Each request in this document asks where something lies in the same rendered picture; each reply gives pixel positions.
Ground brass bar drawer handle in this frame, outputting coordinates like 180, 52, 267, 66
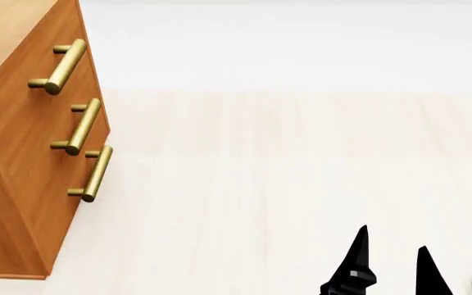
27, 38, 88, 96
66, 144, 114, 204
49, 98, 102, 157

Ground wooden drawer cabinet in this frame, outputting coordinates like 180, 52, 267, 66
0, 0, 111, 281

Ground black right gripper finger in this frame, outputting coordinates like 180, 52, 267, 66
415, 245, 454, 295
320, 224, 379, 295

